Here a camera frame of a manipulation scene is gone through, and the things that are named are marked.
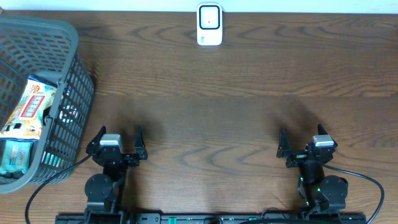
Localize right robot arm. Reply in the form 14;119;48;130
276;124;348;223

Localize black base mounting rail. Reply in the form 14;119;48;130
55;212;367;224

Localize green wet wipes pack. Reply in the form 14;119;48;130
1;139;33;175

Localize grey plastic shopping basket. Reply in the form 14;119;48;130
1;15;95;194

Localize yellow snack bag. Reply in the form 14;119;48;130
1;77;57;142

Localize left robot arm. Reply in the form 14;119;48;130
83;126;148;223

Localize white barcode scanner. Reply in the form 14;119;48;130
197;2;223;46

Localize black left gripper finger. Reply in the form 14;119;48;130
134;127;146;153
87;126;106;149

